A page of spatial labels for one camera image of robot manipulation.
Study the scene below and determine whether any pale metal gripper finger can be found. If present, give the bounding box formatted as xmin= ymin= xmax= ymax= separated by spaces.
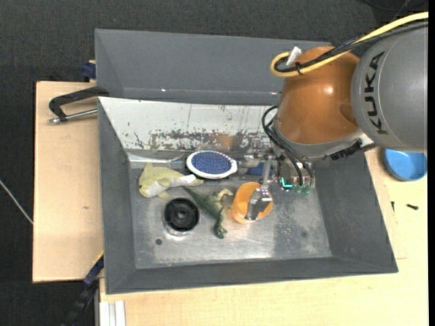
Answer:
xmin=245 ymin=187 xmax=265 ymax=221
xmin=260 ymin=189 xmax=274 ymax=217

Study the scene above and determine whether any orange plastic cup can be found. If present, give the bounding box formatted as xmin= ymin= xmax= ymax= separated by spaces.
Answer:
xmin=231 ymin=181 xmax=275 ymax=225

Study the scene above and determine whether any green toy dinosaur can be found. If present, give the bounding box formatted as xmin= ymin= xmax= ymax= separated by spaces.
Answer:
xmin=183 ymin=185 xmax=236 ymax=240

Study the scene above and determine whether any grey metal bin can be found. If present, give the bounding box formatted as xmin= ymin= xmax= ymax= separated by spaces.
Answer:
xmin=94 ymin=28 xmax=399 ymax=295

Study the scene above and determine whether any white and blue oval brush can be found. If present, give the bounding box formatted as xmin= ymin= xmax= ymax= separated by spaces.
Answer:
xmin=185 ymin=149 xmax=239 ymax=181

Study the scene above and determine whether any black round disc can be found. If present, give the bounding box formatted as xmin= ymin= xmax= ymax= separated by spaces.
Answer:
xmin=163 ymin=197 xmax=201 ymax=232

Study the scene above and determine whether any pale yellow plush toy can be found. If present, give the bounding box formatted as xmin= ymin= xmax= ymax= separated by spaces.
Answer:
xmin=137 ymin=162 xmax=205 ymax=200

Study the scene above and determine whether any blue bowl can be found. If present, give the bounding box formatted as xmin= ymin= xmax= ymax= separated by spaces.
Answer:
xmin=383 ymin=147 xmax=428 ymax=183

